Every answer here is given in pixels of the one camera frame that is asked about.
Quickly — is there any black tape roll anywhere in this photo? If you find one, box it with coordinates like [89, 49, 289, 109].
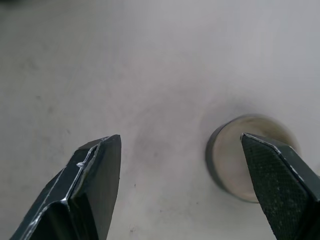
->
[205, 113, 302, 205]

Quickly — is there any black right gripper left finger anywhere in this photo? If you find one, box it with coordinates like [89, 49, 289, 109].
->
[9, 134, 123, 240]

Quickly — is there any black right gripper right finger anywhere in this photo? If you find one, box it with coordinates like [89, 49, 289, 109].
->
[239, 132, 320, 240]

